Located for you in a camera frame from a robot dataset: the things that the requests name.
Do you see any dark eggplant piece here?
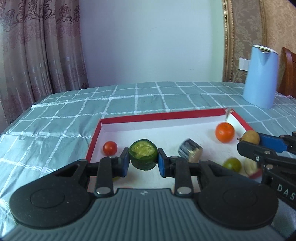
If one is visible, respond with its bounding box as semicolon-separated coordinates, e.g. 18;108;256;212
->
178;138;203;163

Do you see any light blue electric kettle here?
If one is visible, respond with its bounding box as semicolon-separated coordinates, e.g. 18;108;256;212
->
243;45;279;109

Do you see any green checked tablecloth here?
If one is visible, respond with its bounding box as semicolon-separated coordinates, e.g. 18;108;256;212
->
1;81;295;236

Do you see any green cucumber piece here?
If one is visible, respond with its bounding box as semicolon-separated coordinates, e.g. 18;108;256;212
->
128;139;158;171

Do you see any orange mandarin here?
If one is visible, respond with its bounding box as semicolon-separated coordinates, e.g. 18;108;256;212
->
215;122;235;143

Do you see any pink patterned curtain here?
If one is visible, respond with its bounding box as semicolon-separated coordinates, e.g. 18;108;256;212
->
1;0;89;123

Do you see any red cherry tomato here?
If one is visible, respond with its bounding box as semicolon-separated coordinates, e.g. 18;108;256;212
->
102;141;118;156

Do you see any white wall socket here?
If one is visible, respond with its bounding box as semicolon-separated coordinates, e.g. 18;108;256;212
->
238;58;250;71

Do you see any brown longan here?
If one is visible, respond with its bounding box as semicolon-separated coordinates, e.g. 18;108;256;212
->
243;158;258;176
237;130;260;145

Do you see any gold padded headboard frame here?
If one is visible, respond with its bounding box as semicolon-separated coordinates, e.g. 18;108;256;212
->
222;1;295;83

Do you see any red shallow cardboard box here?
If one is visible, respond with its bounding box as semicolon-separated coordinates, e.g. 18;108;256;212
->
86;108;252;164

